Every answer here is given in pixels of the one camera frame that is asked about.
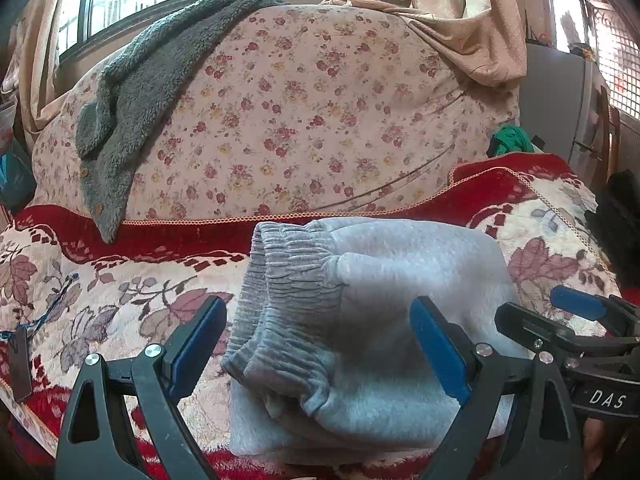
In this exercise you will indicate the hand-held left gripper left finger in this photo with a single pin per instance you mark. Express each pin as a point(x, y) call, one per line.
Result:
point(197, 345)

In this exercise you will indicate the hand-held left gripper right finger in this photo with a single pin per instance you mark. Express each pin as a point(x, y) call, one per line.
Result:
point(440, 355)

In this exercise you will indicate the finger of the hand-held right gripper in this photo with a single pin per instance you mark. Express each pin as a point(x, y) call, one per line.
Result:
point(530, 325)
point(575, 302)

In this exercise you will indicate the grey pants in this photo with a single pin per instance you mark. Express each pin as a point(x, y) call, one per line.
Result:
point(400, 285)

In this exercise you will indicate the red floral blanket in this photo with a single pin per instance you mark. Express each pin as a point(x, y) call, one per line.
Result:
point(125, 285)

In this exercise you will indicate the black bag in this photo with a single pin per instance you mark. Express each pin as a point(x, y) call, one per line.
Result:
point(617, 215)

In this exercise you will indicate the green cloth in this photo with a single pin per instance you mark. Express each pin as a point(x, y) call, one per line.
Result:
point(510, 142)

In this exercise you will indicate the wooden chair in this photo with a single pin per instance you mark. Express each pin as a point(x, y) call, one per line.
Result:
point(610, 130)

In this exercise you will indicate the black tag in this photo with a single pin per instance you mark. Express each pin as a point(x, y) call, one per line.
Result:
point(21, 367)

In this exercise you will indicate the grey cabinet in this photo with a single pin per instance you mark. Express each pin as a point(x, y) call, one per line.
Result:
point(555, 105)

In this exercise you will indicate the blue plastic bag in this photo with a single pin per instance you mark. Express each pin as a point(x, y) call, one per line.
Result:
point(15, 175)

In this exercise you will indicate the floral quilt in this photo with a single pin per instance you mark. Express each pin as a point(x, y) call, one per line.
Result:
point(300, 110)

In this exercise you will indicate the grey fleece jacket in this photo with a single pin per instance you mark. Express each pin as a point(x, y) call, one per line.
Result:
point(135, 85)

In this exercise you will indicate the window with mesh grille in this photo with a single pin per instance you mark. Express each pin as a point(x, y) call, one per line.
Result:
point(610, 25)

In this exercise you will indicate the beige curtain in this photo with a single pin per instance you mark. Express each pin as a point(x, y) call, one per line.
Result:
point(35, 50)
point(465, 20)

